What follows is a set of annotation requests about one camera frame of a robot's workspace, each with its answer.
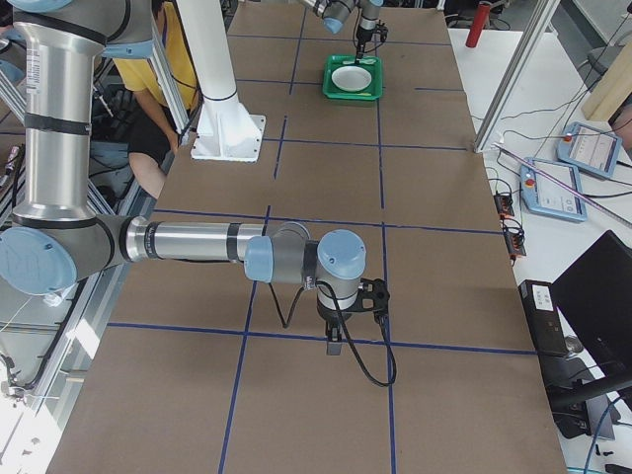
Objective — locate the white round plate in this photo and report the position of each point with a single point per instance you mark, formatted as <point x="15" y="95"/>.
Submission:
<point x="351" y="78"/>

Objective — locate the green plastic tray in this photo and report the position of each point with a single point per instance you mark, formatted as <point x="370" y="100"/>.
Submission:
<point x="371" y="93"/>

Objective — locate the red cylinder bottle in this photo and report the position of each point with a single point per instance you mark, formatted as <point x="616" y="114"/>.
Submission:
<point x="478" y="23"/>

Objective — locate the brown cardboard table mat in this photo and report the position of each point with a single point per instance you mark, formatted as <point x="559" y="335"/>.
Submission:
<point x="203" y="371"/>

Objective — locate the lower orange circuit board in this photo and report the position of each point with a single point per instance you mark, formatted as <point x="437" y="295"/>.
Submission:
<point x="514" y="238"/>

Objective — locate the orange circuit board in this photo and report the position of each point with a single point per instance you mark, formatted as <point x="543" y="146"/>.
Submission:
<point x="504" y="205"/>
<point x="514" y="238"/>

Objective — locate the black computer box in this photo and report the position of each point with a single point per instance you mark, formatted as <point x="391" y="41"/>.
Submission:
<point x="543" y="319"/>

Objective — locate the upper orange circuit board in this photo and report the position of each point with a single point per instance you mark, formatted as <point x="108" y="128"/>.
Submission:
<point x="504" y="205"/>

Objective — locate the person in yellow shirt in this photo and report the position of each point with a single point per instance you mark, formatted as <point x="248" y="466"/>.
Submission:
<point x="153" y="133"/>

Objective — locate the near blue teach pendant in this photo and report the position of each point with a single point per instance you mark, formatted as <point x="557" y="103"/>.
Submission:
<point x="542" y="196"/>

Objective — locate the blue teach pendant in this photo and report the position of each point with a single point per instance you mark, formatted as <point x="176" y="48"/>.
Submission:
<point x="589" y="149"/>
<point x="542" y="196"/>

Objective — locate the far blue teach pendant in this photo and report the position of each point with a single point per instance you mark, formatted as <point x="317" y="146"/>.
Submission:
<point x="589" y="149"/>

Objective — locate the wooden block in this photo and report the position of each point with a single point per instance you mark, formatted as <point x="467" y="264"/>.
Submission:
<point x="614" y="86"/>

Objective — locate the black monitor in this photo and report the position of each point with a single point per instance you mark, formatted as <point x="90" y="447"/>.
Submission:
<point x="594" y="296"/>

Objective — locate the long metal ruler rod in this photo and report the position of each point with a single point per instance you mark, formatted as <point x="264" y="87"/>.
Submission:
<point x="565" y="187"/>

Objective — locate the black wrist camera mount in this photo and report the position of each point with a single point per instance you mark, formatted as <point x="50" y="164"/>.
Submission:
<point x="373" y="296"/>

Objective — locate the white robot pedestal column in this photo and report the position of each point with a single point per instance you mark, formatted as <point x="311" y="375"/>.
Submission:
<point x="225" y="129"/>

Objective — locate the aluminium frame post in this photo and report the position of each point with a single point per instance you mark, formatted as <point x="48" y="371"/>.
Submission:
<point x="527" y="44"/>

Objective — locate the aluminium side frame rail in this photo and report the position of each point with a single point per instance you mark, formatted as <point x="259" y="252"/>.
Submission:
<point x="169" y="87"/>

